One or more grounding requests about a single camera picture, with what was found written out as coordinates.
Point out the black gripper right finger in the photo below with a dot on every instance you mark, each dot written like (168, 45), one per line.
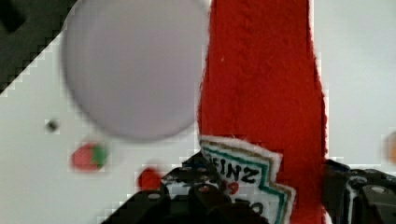
(356, 196)

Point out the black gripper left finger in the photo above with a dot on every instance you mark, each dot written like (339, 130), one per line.
(189, 194)

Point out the plush red ketchup bottle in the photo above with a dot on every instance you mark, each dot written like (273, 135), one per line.
(262, 120)

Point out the dark red toy strawberry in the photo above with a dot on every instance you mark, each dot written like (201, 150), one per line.
(149, 179)

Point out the toy orange half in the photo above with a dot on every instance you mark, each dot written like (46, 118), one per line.
(390, 148)

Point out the light red toy strawberry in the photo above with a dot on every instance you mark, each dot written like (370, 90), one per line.
(90, 157)

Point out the round lilac plate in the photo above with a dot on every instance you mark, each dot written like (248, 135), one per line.
(134, 67)

